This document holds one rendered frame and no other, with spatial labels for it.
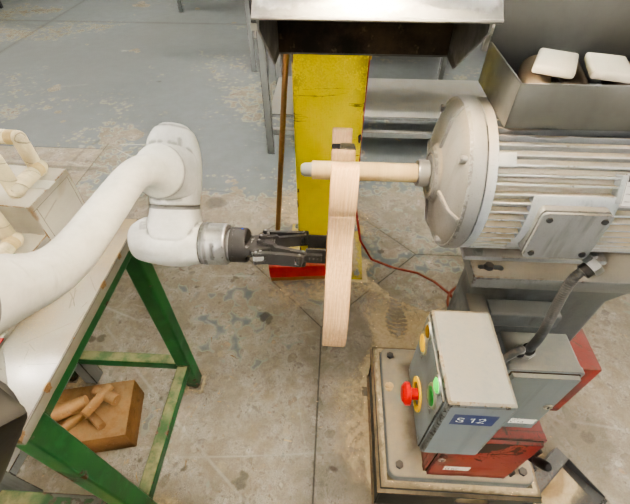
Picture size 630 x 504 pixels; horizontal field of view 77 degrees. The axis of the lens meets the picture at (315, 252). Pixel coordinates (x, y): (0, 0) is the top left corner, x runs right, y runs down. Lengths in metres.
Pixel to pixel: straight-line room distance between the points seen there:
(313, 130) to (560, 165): 1.16
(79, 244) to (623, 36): 0.82
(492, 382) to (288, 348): 1.37
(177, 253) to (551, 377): 0.78
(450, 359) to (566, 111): 0.37
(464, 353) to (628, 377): 1.70
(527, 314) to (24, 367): 0.97
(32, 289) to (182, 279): 1.76
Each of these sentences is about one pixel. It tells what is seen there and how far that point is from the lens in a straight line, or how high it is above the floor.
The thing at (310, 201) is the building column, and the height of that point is 0.47.
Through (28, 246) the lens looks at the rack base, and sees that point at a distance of 1.09.
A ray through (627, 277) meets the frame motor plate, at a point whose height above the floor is 1.12.
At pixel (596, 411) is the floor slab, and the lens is 2.13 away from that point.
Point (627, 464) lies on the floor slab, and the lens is 2.08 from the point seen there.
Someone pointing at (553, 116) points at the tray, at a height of 1.40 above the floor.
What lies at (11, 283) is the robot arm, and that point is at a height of 1.34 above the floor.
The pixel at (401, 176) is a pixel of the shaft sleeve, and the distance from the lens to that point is 0.70.
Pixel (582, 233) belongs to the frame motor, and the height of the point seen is 1.25.
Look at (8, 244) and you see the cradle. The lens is 1.06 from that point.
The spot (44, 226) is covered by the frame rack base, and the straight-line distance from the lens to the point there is 1.09.
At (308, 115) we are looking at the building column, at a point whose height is 0.90.
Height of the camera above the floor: 1.65
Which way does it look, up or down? 46 degrees down
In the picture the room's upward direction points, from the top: straight up
